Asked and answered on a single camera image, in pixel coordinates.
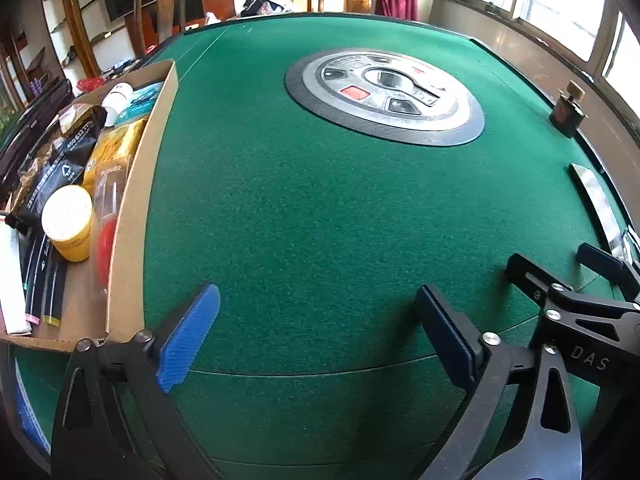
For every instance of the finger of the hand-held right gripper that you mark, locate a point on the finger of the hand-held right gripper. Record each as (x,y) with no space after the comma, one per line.
(530,272)
(600,258)

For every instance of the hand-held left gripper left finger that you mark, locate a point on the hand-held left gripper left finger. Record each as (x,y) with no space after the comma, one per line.
(190,335)

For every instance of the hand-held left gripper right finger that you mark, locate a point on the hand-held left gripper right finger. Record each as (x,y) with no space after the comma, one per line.
(445,335)

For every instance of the cardboard box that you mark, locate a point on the cardboard box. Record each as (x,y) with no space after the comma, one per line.
(135,220)

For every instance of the black silver patterned packet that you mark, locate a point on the black silver patterned packet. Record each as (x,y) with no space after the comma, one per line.
(80,130)
(55,180)

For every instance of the teal tissue pack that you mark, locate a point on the teal tissue pack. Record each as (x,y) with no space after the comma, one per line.
(144,99)

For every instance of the white bottle with red label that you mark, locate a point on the white bottle with red label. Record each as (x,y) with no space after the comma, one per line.
(117,100)

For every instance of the black sachet with yellow tip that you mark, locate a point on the black sachet with yellow tip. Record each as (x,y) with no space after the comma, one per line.
(54,290)

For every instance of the dark bottle with cork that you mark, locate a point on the dark bottle with cork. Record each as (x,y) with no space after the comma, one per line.
(565,112)

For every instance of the clear packet with red item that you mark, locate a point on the clear packet with red item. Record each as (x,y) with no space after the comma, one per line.
(106,195)

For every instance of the yellow canister with white lid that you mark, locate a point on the yellow canister with white lid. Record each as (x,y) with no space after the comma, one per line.
(67,225)

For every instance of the black sachet with pink tip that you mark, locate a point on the black sachet with pink tip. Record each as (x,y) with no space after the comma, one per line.
(34,280)

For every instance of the round table control panel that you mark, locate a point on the round table control panel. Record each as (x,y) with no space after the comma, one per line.
(450,110)

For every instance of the long white box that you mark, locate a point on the long white box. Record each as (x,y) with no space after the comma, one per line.
(11,285)

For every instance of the yellow bag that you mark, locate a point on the yellow bag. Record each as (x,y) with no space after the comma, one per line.
(117,147)

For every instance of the red plastic bag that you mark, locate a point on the red plastic bag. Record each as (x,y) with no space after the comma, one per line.
(90,84)

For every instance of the white plastic bag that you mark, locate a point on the white plastic bag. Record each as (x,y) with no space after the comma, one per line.
(210,17)

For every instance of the wooden display shelf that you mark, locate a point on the wooden display shelf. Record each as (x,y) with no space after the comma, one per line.
(60,35)

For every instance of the wooden armchair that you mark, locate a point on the wooden armchair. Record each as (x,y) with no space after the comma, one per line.
(160,5)

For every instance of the pile of bags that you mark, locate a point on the pile of bags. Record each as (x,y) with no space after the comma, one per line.
(260,5)

